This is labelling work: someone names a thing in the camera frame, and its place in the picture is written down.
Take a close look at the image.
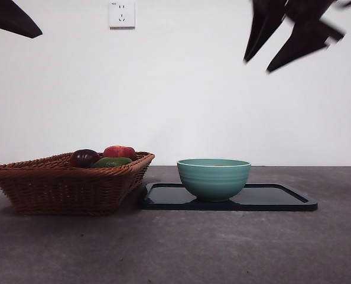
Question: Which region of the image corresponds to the teal ribbed bowl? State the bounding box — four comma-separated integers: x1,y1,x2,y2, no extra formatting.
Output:
176,158,252,203

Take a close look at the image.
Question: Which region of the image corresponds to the dark teal rectangular tray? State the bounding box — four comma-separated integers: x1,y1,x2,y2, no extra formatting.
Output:
138,182,319,212

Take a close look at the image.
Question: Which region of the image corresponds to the dark purple round fruit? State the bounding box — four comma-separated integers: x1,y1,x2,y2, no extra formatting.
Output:
69,149,101,169

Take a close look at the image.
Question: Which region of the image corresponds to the green avocado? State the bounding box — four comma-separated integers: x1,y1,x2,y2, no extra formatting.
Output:
92,157,134,169

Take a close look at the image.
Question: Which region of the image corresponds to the brown wicker basket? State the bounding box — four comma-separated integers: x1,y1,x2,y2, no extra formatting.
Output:
0,151,155,216

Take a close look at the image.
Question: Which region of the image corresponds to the white wall socket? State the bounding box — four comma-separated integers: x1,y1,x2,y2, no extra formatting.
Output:
109,0,136,30

